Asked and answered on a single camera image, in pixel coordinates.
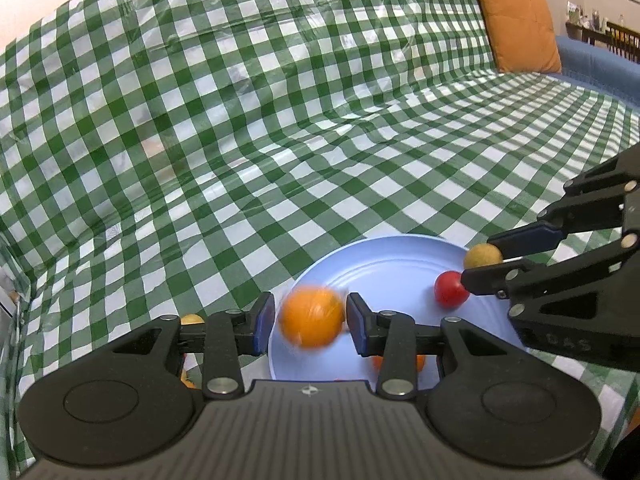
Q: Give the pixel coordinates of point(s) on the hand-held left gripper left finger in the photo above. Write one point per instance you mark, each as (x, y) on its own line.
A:
(264, 324)

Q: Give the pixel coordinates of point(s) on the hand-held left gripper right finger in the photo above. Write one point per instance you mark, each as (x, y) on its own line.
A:
(358, 326)

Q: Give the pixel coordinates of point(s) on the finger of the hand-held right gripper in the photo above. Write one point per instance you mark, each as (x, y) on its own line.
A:
(560, 280)
(531, 237)

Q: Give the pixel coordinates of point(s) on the plastic-wrapped orange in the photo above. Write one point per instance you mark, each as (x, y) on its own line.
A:
(312, 318)

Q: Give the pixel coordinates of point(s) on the small yellow round fruit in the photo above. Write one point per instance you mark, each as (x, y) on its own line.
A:
(192, 318)
(482, 256)

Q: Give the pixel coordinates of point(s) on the light blue plate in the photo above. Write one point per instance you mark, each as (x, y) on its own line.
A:
(400, 280)

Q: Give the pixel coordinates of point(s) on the red tomato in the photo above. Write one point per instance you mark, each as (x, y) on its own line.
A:
(451, 289)

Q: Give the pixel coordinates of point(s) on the blue sofa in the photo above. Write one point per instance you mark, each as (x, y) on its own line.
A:
(600, 67)

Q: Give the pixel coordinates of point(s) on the green white checked tablecloth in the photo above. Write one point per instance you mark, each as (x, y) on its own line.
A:
(225, 135)

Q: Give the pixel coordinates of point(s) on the dark wooden chair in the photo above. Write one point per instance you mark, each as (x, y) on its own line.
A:
(622, 40)

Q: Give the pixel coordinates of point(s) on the orange cushion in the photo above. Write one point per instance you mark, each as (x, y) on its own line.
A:
(520, 20)

